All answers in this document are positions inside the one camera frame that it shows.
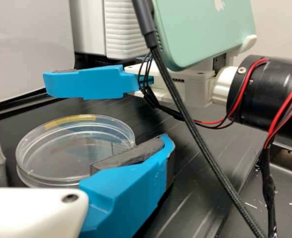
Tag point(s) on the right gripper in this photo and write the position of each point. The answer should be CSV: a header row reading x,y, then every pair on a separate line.
x,y
198,89

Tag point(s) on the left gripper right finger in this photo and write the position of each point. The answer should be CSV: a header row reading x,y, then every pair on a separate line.
x,y
126,188

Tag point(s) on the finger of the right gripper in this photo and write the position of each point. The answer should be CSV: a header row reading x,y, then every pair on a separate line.
x,y
86,84

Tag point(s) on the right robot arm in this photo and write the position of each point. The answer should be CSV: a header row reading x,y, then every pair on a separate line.
x,y
260,99

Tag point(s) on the petri dish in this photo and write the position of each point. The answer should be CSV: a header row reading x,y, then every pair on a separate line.
x,y
61,153

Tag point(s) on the white incubator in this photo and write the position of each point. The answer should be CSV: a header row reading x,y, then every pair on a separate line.
x,y
89,24

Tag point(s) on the incubator door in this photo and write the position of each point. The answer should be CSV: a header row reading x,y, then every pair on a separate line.
x,y
121,29

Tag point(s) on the white box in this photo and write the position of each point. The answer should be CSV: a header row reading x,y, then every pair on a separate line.
x,y
24,49

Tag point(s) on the black tray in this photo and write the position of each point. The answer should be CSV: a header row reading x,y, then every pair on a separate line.
x,y
290,178

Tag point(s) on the right wrist camera phone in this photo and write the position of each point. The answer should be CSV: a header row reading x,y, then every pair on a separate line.
x,y
198,29

